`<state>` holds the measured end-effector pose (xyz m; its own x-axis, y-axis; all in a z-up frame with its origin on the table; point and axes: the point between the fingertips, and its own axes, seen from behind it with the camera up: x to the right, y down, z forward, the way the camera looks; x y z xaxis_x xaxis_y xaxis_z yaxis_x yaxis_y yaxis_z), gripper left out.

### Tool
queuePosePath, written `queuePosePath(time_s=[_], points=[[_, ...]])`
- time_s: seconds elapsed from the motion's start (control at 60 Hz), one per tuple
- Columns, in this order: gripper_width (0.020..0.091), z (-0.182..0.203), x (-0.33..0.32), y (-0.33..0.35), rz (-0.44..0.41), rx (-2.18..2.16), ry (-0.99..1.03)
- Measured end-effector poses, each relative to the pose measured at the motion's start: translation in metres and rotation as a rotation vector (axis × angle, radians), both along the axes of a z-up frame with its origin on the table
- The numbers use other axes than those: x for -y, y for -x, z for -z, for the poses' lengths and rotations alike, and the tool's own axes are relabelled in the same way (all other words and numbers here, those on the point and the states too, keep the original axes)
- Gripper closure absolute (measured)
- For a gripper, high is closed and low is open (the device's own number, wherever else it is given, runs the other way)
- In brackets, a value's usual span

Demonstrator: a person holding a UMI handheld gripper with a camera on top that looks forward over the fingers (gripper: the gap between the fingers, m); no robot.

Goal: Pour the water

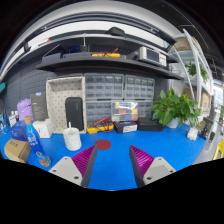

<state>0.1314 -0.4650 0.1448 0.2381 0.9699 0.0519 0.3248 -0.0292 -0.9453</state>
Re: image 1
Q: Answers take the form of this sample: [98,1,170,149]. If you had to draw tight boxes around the blue carton box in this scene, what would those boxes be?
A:
[9,120,28,142]

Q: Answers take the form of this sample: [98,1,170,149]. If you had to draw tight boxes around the black desk device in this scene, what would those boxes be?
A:
[199,116,214,140]

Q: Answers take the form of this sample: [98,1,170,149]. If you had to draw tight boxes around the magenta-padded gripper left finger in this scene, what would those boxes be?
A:
[48,144,98,188]

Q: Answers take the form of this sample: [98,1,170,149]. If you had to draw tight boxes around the small white box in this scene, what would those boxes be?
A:
[32,118,54,139]

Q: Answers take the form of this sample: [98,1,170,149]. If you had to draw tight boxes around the yellow tool red leads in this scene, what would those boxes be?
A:
[91,51,122,59]

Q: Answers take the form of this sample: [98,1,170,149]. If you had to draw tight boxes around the purple plastic bag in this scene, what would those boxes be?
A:
[16,98,34,123]

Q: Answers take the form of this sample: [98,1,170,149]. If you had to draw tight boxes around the brown cardboard box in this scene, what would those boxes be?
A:
[3,138,33,164]

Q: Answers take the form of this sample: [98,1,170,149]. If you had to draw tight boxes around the black box white label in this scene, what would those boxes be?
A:
[113,120,139,134]

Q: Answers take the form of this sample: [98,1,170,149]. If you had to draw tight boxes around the clear organizer box colourful parts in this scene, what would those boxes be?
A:
[111,100,139,123]

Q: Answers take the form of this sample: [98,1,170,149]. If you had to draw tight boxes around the wide grey drawer cabinet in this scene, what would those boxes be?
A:
[84,73,125,100]

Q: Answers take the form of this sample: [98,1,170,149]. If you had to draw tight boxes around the white dotted open box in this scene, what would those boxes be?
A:
[45,75,88,135]

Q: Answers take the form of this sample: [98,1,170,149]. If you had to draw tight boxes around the blue drink bottle gold cap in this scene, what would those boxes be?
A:
[24,115,53,168]

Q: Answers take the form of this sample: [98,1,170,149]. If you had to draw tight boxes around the white ribbed paper cup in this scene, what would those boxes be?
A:
[62,127,83,152]

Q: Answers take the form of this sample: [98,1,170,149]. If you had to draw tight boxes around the yellow multimeter red leads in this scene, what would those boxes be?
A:
[86,117,115,135]

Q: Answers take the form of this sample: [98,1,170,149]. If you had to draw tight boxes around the small white block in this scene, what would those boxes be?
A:
[186,127,200,141]

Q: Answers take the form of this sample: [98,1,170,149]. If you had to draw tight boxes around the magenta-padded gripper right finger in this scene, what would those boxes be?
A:
[128,144,177,188]

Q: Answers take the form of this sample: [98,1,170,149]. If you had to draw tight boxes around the black wall shelf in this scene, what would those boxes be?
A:
[35,29,184,81]

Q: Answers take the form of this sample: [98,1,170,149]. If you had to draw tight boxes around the white oscilloscope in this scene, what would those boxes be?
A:
[138,46,168,67]

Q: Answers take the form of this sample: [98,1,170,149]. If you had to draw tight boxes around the dark grey flat box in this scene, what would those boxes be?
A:
[29,91,49,122]

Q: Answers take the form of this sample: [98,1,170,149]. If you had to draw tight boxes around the green potted plant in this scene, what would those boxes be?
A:
[149,88,202,129]

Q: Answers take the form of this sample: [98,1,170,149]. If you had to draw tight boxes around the black flat case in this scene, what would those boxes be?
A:
[137,117,165,132]

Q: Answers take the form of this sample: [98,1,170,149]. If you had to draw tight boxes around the black rectangular case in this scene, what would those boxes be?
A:
[64,96,84,132]

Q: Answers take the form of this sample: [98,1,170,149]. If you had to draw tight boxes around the white shelf unit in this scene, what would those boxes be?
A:
[171,29,214,111]

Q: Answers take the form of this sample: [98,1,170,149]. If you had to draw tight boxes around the flat round red coaster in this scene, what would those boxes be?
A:
[94,139,113,151]

